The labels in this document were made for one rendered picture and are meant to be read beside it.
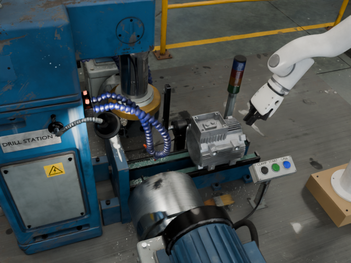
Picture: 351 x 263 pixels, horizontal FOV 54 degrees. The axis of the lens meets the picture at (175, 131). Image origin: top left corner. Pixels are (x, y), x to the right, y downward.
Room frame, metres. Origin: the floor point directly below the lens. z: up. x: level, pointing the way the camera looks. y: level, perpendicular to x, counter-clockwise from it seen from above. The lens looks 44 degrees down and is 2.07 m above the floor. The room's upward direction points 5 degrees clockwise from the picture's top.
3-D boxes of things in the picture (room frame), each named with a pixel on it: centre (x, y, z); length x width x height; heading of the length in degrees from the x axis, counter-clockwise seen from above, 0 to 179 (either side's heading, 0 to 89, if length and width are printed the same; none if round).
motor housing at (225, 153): (1.06, -0.17, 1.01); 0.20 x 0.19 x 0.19; 113
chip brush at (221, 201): (0.89, -0.19, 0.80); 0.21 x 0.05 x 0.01; 112
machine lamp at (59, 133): (0.64, 0.24, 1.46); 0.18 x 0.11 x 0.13; 112
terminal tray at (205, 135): (1.04, -0.14, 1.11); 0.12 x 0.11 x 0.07; 113
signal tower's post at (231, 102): (1.42, -0.27, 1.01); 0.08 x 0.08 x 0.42; 22
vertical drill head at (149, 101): (0.93, 0.15, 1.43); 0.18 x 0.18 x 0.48
